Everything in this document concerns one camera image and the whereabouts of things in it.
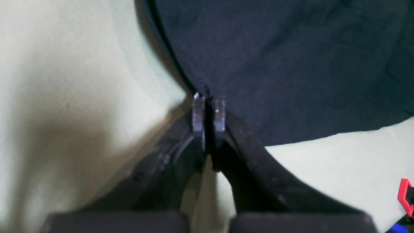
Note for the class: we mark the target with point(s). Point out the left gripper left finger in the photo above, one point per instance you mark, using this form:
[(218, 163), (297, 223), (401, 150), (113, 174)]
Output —
[(158, 180)]

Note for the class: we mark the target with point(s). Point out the black T-shirt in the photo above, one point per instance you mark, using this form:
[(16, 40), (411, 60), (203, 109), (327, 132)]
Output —
[(295, 70)]

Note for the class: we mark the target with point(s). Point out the blue orange bar clamp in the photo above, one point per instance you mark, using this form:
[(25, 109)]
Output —
[(406, 199)]

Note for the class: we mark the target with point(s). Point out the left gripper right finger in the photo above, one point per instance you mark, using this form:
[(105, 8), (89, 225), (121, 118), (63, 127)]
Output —
[(260, 183)]

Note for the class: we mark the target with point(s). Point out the pale green table cloth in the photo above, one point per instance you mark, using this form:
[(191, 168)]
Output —
[(85, 90)]

